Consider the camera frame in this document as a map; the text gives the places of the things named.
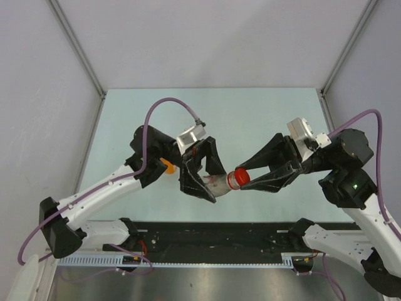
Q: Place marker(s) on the orange juice bottle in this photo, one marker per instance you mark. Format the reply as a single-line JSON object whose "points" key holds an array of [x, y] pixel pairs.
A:
{"points": [[171, 169]]}

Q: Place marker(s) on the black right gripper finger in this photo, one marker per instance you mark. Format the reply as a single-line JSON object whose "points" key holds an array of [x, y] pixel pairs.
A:
{"points": [[271, 155], [275, 180]]}

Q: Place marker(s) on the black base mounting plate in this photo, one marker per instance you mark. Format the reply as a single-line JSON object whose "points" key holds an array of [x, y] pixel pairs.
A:
{"points": [[222, 241]]}

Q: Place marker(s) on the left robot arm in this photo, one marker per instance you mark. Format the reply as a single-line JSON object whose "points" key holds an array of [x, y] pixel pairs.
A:
{"points": [[64, 223]]}

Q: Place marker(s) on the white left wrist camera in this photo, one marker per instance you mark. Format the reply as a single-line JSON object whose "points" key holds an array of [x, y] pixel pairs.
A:
{"points": [[190, 136]]}

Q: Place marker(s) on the left aluminium frame post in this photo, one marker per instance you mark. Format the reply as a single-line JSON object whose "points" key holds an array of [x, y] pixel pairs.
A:
{"points": [[75, 45]]}

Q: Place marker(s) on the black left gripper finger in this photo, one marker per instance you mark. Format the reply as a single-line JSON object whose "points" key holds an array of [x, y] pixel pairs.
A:
{"points": [[190, 181], [214, 165]]}

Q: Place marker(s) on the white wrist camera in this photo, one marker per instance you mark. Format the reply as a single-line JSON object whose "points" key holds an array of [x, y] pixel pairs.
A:
{"points": [[190, 136], [306, 140]]}

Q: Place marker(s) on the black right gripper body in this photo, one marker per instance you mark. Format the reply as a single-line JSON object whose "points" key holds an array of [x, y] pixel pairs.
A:
{"points": [[295, 155]]}

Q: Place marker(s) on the aluminium frame post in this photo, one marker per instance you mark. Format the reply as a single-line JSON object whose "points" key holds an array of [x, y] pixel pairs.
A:
{"points": [[350, 44], [75, 45]]}

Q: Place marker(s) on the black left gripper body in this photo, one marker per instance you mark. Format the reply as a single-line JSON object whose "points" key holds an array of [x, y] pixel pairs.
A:
{"points": [[197, 150]]}

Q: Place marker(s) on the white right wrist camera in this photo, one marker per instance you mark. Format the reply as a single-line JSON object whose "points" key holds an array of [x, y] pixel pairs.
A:
{"points": [[306, 140]]}

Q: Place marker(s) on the white slotted cable duct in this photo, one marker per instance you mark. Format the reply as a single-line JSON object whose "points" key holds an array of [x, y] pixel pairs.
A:
{"points": [[126, 261]]}

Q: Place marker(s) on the right aluminium frame post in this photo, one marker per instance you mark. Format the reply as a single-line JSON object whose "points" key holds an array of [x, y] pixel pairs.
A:
{"points": [[350, 44]]}

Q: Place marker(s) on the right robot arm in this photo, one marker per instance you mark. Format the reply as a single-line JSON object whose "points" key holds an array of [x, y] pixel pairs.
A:
{"points": [[348, 187]]}

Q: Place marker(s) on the red bottle cap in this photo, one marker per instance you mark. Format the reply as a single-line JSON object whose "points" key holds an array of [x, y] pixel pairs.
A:
{"points": [[241, 176]]}

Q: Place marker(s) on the red label clear bottle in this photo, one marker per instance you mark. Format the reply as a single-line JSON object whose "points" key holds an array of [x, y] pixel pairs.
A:
{"points": [[222, 184]]}

